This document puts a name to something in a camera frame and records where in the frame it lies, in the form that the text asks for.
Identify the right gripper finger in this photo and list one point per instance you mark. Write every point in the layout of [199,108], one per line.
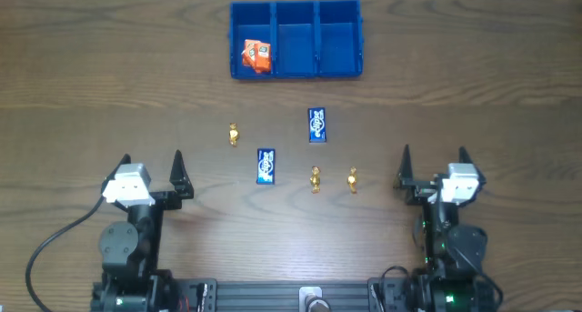
[465,157]
[404,168]

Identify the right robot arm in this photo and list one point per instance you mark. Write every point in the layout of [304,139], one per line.
[436,230]

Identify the gold candy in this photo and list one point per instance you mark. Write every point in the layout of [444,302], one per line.
[352,180]
[315,179]
[233,134]

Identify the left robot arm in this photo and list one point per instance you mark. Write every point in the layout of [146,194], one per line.
[145,232]

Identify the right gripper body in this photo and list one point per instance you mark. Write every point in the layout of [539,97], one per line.
[420,191]

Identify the mounting rail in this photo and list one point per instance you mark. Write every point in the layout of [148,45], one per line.
[263,296]

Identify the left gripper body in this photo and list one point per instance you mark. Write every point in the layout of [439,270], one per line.
[167,200]

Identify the blue candy pack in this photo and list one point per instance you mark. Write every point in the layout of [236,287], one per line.
[266,166]
[317,124]

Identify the orange candy box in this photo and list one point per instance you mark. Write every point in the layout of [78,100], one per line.
[251,48]
[247,61]
[263,59]

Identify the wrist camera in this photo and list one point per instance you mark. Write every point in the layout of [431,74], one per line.
[129,184]
[460,182]

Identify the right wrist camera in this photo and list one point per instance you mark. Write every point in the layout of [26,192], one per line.
[460,182]

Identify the blue tray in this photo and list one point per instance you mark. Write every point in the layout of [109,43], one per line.
[295,43]

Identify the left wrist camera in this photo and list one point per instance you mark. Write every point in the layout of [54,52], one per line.
[129,184]

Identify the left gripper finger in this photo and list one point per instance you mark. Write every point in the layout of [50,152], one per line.
[180,178]
[122,160]

